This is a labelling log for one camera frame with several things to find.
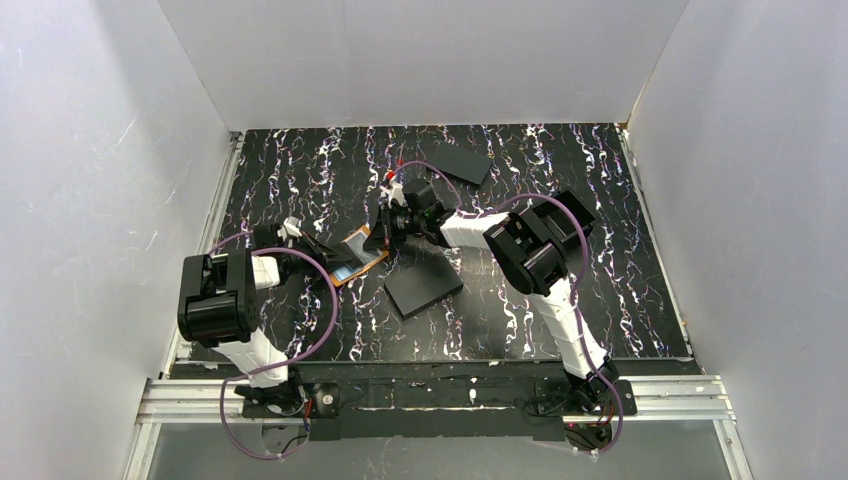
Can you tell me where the black plastic box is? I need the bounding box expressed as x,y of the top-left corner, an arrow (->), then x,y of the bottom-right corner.
532,190 -> 596,252

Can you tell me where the orange leather card holder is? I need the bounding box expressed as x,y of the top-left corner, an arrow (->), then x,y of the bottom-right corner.
327,225 -> 389,287

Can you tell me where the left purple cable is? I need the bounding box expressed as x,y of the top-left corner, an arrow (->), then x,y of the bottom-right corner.
208,231 -> 340,461

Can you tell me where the left aluminium side rail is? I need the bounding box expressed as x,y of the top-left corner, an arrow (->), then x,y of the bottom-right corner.
158,131 -> 245,380

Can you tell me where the aluminium front frame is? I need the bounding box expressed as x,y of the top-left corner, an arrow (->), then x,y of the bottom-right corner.
125,371 -> 752,479

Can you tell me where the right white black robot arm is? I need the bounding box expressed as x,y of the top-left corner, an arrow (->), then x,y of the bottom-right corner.
366,172 -> 618,399

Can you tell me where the flat black box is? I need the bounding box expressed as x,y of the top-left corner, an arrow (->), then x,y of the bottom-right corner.
429,143 -> 494,186

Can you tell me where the black network switch box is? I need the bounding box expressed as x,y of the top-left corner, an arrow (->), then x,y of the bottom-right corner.
384,253 -> 464,320

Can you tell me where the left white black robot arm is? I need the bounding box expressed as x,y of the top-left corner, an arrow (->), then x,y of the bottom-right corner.
177,217 -> 388,388

